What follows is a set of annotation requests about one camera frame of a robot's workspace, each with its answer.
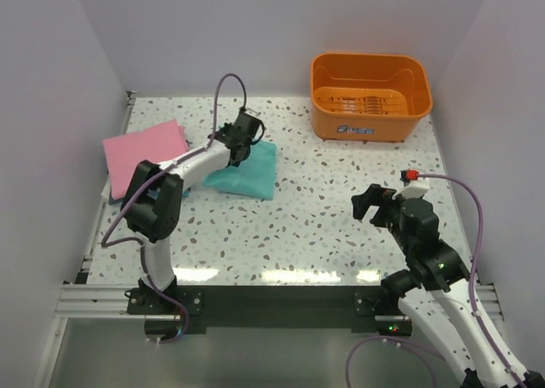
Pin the folded dark teal t-shirt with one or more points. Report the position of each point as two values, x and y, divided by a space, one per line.
112 201

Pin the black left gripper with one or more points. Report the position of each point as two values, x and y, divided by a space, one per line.
227 128

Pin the mint green t-shirt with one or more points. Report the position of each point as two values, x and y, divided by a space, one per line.
255 177

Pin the folded pink t-shirt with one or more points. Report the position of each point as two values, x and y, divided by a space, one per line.
156 144

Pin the orange plastic basket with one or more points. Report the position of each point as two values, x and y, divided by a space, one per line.
368 97

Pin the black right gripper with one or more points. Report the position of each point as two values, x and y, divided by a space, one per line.
372 196

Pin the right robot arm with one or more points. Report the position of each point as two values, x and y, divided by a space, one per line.
436 294

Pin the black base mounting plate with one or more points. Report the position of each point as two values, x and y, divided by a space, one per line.
196 309

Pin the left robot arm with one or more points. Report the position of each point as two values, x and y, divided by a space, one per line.
152 204

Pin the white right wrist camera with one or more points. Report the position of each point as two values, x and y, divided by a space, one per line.
415 185

